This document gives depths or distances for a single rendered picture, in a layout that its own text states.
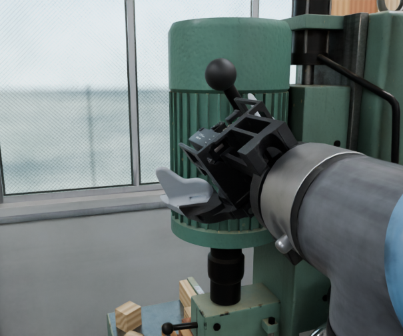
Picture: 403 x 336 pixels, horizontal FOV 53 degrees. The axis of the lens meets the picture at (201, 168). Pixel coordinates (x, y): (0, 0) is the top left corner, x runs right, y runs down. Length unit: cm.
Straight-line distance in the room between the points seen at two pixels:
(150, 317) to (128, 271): 116
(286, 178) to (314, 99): 36
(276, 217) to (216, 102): 30
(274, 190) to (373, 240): 9
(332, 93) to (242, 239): 24
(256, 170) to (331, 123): 36
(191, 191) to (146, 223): 165
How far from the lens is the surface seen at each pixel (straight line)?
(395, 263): 19
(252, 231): 58
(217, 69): 44
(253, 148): 28
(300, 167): 25
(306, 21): 63
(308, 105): 60
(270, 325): 71
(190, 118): 55
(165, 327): 69
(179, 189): 41
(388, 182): 21
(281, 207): 25
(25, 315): 221
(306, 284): 69
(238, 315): 70
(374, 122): 63
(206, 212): 38
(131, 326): 95
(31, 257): 207
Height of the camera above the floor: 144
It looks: 13 degrees down
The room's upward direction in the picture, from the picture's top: straight up
